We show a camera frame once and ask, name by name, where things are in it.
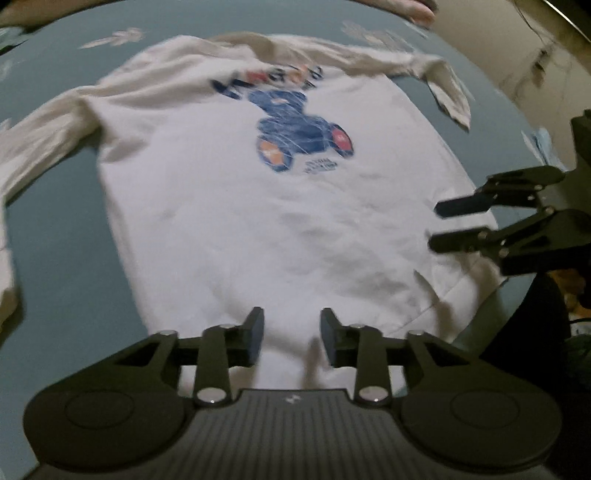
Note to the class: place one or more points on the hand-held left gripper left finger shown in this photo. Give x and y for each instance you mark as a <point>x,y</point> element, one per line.
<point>254,337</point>

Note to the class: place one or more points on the white printed sweatshirt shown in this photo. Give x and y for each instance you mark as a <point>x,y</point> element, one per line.
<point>231,207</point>

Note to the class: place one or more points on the person's dark clothing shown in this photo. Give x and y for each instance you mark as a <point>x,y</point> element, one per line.
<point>545,369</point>

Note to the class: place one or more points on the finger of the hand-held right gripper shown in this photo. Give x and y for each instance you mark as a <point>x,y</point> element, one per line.
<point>461,241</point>
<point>461,206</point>

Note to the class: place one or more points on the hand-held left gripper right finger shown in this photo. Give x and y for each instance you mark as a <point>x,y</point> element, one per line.
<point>328,341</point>

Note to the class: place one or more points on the light blue cloth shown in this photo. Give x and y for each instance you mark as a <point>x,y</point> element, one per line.
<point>545,147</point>

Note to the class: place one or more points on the pink floral quilt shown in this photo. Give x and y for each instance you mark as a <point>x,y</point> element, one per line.
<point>420,14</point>

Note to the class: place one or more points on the teal floral bed sheet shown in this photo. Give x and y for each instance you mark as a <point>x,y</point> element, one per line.
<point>46,277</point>

